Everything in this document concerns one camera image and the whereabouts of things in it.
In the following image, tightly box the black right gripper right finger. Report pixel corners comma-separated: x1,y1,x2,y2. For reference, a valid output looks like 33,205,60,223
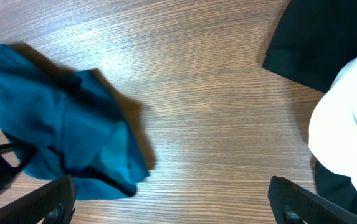
268,176,357,224

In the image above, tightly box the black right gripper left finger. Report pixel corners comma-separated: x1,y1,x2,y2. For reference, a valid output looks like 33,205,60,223
0,175,76,224

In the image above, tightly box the dark blue shirt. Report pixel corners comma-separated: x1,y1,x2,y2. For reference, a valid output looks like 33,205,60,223
0,44,149,200

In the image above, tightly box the white shirt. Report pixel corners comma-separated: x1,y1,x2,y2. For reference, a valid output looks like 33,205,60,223
308,57,357,190

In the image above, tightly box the black garment at right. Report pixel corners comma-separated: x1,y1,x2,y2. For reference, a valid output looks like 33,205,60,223
262,0,357,92

